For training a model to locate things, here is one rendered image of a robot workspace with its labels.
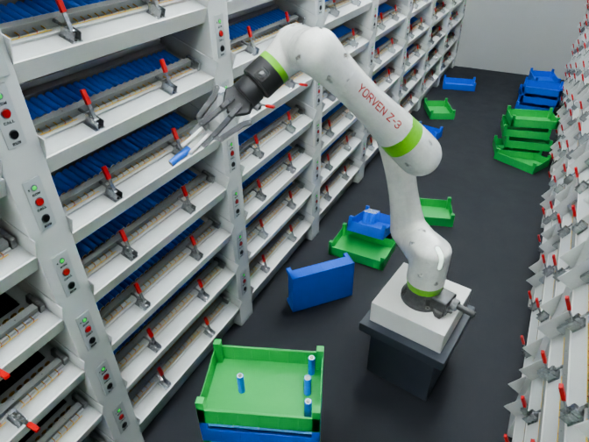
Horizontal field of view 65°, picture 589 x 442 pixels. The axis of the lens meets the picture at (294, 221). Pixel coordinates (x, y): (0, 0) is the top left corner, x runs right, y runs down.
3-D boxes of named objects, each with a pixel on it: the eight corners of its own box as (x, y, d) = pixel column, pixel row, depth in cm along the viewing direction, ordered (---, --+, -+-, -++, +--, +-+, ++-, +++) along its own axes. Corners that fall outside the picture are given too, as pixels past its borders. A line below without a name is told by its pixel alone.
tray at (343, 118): (361, 116, 280) (371, 96, 271) (317, 157, 237) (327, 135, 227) (332, 99, 284) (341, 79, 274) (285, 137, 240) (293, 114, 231)
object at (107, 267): (224, 197, 168) (232, 168, 159) (93, 304, 124) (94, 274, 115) (180, 168, 171) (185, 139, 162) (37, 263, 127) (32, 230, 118)
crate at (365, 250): (394, 248, 249) (396, 237, 244) (382, 271, 234) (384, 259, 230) (343, 233, 260) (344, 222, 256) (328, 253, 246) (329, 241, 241)
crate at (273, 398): (322, 364, 129) (323, 345, 125) (319, 432, 113) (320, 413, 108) (217, 357, 132) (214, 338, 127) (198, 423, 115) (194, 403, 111)
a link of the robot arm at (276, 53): (314, 47, 126) (290, 12, 120) (335, 52, 115) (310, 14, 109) (276, 83, 126) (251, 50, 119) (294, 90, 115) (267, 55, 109)
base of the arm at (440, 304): (480, 311, 161) (485, 298, 157) (460, 336, 152) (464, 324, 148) (414, 276, 175) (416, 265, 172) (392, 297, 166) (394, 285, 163)
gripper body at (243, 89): (242, 68, 114) (215, 95, 114) (266, 95, 115) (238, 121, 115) (243, 76, 121) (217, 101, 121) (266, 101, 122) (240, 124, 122)
